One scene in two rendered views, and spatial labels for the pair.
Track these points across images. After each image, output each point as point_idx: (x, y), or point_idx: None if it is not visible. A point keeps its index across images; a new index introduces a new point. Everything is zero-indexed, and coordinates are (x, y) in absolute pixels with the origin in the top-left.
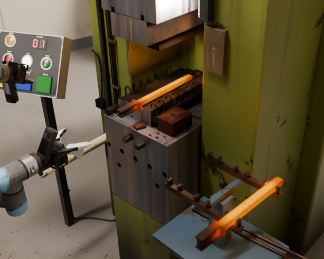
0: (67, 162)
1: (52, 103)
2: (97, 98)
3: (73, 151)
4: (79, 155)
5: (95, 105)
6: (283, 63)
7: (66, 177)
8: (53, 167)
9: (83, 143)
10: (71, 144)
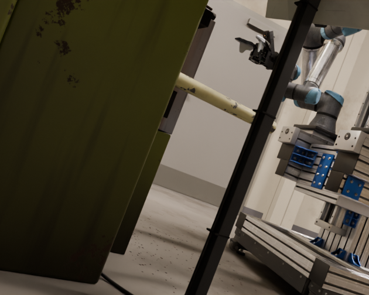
0: (249, 57)
1: (286, 35)
2: (209, 10)
3: (246, 47)
4: (241, 50)
5: (208, 24)
6: None
7: (222, 201)
8: (259, 63)
9: (241, 38)
10: (249, 41)
